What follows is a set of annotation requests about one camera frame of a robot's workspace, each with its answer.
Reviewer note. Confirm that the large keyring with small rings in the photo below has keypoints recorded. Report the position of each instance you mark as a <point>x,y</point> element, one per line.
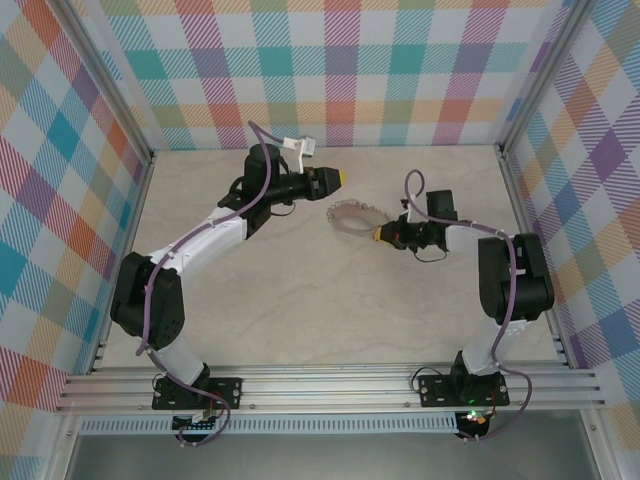
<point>355,229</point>

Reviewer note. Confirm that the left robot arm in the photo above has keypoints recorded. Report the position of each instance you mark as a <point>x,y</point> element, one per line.
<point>210,240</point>

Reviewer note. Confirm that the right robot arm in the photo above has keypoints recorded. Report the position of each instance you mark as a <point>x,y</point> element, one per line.
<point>537,290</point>

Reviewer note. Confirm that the small controller circuit board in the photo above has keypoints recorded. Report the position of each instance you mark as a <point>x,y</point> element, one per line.
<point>472,422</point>
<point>192,425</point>

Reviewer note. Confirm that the grey metal lower panel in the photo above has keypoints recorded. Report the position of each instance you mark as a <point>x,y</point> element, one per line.
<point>325,457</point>

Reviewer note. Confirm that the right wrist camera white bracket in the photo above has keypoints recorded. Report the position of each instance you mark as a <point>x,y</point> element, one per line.
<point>406,217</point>

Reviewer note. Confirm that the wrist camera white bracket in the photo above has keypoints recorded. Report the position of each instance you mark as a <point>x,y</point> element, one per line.
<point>305,145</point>
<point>406,217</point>

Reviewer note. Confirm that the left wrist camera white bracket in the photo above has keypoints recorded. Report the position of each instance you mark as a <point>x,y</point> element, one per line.
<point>305,145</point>

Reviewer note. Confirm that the aluminium side rail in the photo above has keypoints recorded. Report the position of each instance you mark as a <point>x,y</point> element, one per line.
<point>519,205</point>
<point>135,210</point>

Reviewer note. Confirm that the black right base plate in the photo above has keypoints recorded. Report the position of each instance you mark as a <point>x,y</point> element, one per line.
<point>435,390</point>

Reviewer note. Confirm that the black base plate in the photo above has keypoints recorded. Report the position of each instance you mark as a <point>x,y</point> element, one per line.
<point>230,392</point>
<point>435,390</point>

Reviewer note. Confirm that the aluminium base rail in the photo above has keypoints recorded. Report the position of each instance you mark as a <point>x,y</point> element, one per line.
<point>325,390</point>

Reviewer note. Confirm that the aluminium frame post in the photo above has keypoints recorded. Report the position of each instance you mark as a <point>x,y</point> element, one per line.
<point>110,85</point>
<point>545,75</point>

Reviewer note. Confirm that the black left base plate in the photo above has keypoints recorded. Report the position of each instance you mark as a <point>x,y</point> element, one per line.
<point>230,392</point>

